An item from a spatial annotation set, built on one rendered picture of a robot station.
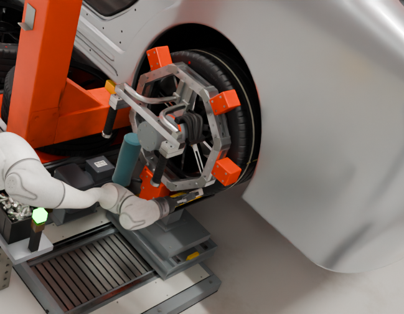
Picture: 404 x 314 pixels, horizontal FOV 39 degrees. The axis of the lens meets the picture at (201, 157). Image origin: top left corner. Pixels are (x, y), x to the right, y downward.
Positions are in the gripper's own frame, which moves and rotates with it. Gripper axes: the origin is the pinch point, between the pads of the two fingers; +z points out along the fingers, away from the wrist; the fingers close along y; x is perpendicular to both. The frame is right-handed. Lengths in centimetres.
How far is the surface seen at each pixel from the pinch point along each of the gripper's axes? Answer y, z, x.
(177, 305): -27, -6, -52
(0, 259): -54, -71, -5
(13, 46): -118, -3, 99
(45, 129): -46, -38, 44
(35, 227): -13, -71, 8
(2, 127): -87, -38, 52
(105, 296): -42, -33, -37
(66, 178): -53, -30, 20
